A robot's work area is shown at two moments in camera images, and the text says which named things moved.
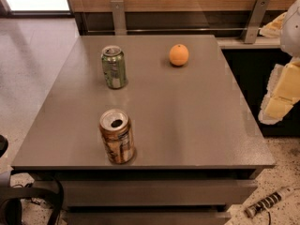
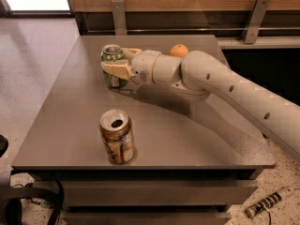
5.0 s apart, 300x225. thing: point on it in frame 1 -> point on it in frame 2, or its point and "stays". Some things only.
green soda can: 114,67 stays
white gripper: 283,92 -> 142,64
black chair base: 10,198 stays
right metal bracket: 257,12 stays
